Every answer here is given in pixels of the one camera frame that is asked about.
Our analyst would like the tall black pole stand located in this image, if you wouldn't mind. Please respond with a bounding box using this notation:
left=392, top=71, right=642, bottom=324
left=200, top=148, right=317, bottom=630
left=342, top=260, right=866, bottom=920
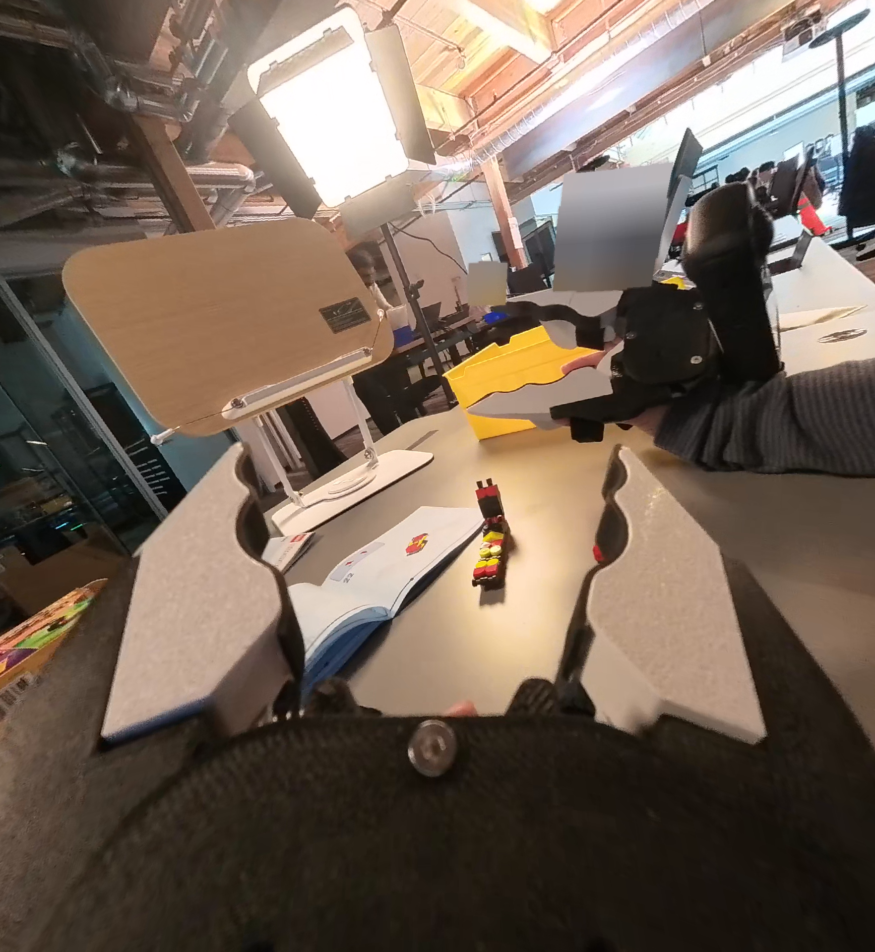
left=810, top=9, right=872, bottom=242

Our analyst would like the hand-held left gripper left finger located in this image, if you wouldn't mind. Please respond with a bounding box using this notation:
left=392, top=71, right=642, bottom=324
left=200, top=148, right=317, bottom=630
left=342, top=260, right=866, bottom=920
left=100, top=441, right=306, bottom=745

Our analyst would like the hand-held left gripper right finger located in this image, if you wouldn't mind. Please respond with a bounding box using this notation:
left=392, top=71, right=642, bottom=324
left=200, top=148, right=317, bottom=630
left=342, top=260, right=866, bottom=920
left=557, top=444, right=769, bottom=746

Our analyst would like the wooden book stand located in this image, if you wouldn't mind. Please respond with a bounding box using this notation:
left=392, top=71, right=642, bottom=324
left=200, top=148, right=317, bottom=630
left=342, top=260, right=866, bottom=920
left=62, top=216, right=436, bottom=535

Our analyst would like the black monitor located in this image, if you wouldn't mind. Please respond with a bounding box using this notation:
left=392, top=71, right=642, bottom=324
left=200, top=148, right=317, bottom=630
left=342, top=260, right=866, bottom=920
left=668, top=128, right=705, bottom=205

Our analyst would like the metal ceiling pipe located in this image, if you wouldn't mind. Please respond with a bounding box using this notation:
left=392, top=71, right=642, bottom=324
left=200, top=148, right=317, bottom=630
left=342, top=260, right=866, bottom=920
left=54, top=145, right=260, bottom=224

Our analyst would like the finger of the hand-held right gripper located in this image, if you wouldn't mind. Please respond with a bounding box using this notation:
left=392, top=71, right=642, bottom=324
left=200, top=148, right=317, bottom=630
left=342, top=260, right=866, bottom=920
left=506, top=294, right=626, bottom=352
left=466, top=366, right=623, bottom=434

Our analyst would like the open lego instruction booklet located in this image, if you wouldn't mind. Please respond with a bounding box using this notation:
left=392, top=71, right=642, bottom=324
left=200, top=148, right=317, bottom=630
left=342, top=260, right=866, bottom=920
left=285, top=506, right=487, bottom=704

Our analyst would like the pile of cardboard boxes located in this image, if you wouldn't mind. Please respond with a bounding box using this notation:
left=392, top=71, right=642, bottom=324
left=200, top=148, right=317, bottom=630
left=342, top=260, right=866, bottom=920
left=0, top=521, right=141, bottom=641

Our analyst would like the studio panel light on stand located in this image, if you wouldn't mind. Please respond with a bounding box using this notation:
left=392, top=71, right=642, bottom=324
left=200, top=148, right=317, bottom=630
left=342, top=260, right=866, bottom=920
left=228, top=6, right=457, bottom=417

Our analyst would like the orange lego box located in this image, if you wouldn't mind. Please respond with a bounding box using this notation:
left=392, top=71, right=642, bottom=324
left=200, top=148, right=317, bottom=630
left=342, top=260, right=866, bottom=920
left=0, top=579, right=109, bottom=748

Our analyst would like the small white instruction leaflet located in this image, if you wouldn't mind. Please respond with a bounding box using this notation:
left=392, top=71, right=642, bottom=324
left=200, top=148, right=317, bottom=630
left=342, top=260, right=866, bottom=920
left=262, top=532, right=316, bottom=575

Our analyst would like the long red black lego assembly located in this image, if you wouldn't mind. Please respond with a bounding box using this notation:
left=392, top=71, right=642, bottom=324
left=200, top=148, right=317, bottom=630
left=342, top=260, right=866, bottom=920
left=470, top=479, right=513, bottom=590

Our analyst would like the yellow plastic bin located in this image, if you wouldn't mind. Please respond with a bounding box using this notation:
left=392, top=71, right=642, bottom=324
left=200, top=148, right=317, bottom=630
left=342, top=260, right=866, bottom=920
left=443, top=326, right=610, bottom=441

